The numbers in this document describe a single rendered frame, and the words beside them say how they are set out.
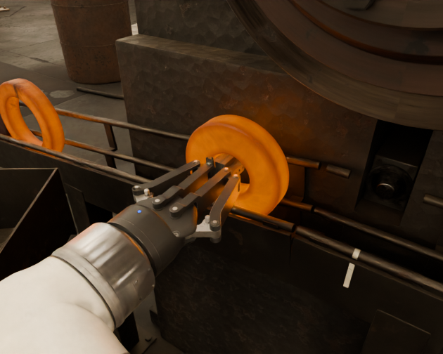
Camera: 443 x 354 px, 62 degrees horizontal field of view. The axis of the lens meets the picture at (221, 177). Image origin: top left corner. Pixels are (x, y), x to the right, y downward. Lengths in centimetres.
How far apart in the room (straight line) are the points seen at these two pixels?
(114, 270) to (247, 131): 23
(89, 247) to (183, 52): 36
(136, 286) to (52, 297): 7
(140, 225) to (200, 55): 30
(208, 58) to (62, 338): 41
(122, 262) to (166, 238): 5
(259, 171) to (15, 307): 30
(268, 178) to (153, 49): 29
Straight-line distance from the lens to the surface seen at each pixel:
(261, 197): 49
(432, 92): 34
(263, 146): 45
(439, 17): 26
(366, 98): 37
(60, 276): 33
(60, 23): 325
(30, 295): 32
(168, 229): 37
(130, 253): 34
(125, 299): 34
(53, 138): 85
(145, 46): 64
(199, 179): 46
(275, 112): 52
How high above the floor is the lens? 102
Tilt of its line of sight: 34 degrees down
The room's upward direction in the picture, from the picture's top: straight up
